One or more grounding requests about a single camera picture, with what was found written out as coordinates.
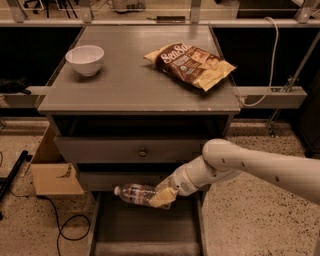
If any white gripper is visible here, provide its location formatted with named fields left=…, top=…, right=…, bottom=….
left=149, top=164, right=199, bottom=208

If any clear plastic water bottle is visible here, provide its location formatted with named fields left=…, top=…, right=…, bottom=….
left=114, top=183, right=156, bottom=207

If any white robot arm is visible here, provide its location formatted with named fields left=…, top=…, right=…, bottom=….
left=156, top=139, right=320, bottom=256

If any grey open bottom drawer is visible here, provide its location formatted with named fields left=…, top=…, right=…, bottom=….
left=87, top=192, right=208, bottom=256

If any grey middle drawer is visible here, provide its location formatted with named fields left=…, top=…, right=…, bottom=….
left=77, top=172, right=168, bottom=191

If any grey wooden drawer cabinet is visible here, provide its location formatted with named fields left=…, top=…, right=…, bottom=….
left=38, top=25, right=240, bottom=177

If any grey top drawer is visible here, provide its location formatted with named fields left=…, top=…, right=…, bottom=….
left=54, top=137, right=206, bottom=164

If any cardboard box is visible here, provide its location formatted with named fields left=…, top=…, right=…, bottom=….
left=30, top=127, right=84, bottom=196

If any brown yellow chip bag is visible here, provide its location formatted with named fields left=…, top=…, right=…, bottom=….
left=144, top=42, right=236, bottom=91

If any black bar on floor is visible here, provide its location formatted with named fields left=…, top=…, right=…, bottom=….
left=0, top=150, right=29, bottom=202

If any white ceramic bowl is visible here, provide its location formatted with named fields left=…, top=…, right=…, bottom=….
left=65, top=45, right=104, bottom=76

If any black device on ledge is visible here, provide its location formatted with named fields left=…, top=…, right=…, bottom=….
left=156, top=16, right=186, bottom=24

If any black cloth on rail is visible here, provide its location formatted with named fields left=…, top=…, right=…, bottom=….
left=0, top=78, right=31, bottom=95

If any white hanging cable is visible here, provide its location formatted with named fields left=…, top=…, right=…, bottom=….
left=238, top=16, right=280, bottom=108

